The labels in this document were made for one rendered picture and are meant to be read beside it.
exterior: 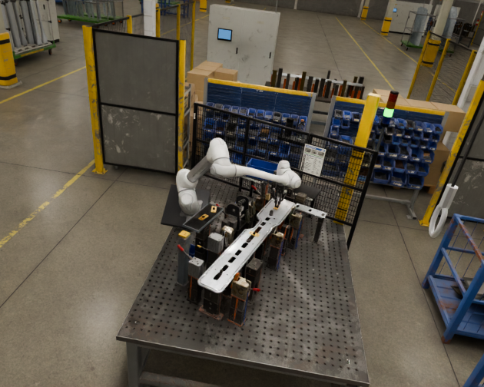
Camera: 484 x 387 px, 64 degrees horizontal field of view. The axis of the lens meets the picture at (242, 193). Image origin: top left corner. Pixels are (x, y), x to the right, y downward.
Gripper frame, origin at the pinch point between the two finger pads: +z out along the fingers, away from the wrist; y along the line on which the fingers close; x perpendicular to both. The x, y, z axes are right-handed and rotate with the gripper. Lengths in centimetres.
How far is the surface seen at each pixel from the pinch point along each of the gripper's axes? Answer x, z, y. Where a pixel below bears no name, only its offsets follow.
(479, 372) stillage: -25, 69, 186
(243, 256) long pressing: -75, 5, 5
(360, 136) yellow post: 58, -58, 47
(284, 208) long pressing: 4.3, 5.0, 6.0
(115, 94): 100, -17, -276
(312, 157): 55, -27, 9
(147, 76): 114, -47, -233
